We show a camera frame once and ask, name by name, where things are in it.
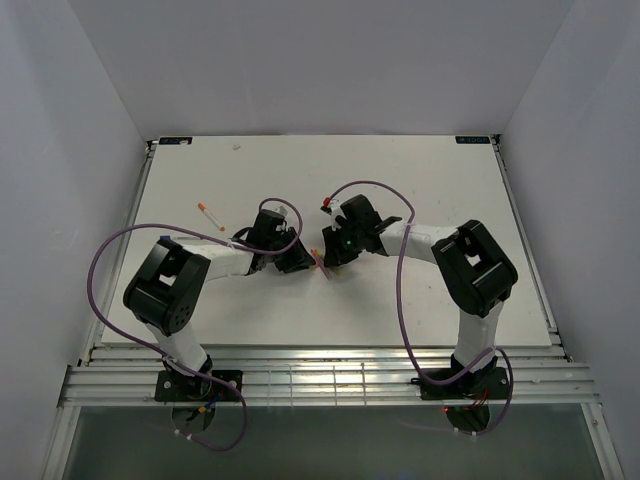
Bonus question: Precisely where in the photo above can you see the yellow pen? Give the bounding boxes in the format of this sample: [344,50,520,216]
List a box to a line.
[311,249,342,280]

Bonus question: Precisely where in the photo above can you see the purple cable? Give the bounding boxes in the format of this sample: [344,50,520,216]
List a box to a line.
[87,197,304,451]
[324,180,514,437]

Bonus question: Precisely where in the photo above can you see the right blue label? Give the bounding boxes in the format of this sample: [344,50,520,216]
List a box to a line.
[455,136,491,145]

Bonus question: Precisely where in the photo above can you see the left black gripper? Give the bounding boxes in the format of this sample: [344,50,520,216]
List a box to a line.
[266,226,315,274]

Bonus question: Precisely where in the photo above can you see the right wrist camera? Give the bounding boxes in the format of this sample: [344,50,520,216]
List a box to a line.
[321,197,344,230]

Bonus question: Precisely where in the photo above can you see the blue label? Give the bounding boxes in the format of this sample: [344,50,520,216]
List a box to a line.
[455,136,491,145]
[158,137,193,145]

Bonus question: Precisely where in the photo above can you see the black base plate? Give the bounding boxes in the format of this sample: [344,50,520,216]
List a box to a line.
[154,370,239,403]
[410,367,511,400]

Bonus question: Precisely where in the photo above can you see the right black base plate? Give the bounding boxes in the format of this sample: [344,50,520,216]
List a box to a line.
[410,367,511,400]

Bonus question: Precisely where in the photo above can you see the orange capped pen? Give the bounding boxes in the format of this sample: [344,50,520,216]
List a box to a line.
[197,202,226,232]

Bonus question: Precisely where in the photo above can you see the aluminium frame rails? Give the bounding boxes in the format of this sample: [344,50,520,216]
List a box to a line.
[59,345,600,407]

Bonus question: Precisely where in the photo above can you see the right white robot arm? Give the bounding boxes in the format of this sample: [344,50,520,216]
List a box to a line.
[321,195,518,397]

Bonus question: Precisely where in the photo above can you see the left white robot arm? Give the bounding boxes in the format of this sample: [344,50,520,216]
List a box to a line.
[123,209,315,400]

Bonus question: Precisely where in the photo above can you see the left blue label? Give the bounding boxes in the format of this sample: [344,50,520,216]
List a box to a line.
[158,137,193,145]

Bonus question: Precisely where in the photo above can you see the pink pen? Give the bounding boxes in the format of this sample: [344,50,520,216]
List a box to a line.
[311,249,332,280]

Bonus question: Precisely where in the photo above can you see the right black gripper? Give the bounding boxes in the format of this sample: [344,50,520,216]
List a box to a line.
[323,220,364,267]

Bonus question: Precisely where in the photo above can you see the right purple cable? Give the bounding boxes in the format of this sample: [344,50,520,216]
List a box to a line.
[324,180,514,437]

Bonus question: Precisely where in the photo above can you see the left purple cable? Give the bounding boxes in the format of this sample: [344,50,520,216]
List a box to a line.
[87,197,304,451]

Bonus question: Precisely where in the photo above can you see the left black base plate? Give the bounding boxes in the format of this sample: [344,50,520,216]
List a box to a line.
[154,370,239,403]

